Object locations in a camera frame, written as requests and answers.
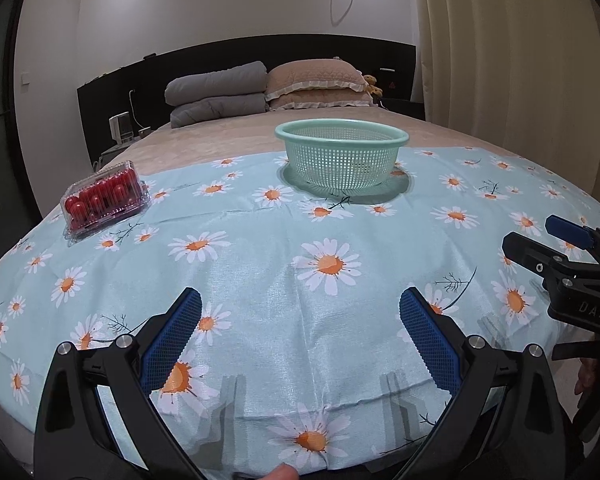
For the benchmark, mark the black headboard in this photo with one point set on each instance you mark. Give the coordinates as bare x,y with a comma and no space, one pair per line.
120,95

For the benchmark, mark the dark nightstand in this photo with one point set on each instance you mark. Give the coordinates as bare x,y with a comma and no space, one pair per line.
402,109

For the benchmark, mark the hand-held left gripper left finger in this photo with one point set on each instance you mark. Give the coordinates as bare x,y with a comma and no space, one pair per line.
177,330

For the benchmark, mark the person's right hand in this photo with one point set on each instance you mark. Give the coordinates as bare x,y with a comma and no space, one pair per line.
589,375

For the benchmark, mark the cream curtain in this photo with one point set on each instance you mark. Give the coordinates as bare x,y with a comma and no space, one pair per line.
505,70

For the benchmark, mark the clear box of red tomatoes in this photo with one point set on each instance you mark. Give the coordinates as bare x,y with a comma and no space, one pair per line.
105,200

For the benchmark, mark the blue daisy print cloth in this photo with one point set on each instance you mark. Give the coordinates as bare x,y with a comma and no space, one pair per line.
280,310

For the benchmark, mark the dark door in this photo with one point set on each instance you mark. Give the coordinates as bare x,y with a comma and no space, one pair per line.
2,150

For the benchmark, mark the grey folded duvet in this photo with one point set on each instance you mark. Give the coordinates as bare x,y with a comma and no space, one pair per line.
215,82
215,110

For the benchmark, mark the brown plush toy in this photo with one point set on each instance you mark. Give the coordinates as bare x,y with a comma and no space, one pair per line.
372,85

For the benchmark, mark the beige bed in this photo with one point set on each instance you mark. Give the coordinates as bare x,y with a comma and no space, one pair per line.
205,140

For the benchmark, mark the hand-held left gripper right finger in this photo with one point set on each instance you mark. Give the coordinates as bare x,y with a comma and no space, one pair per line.
430,340

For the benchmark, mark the beige ruffled pillow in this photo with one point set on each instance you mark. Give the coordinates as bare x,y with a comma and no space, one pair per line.
315,75
320,101

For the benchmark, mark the person's left hand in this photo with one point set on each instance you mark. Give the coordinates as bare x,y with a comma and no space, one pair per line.
285,474

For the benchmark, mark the white bedside appliance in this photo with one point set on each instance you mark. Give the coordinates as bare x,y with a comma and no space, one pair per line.
121,127

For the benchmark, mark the green plastic mesh basket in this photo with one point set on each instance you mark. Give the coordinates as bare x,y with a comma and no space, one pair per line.
342,165

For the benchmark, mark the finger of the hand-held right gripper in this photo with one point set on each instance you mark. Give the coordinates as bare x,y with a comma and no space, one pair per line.
567,230
527,252

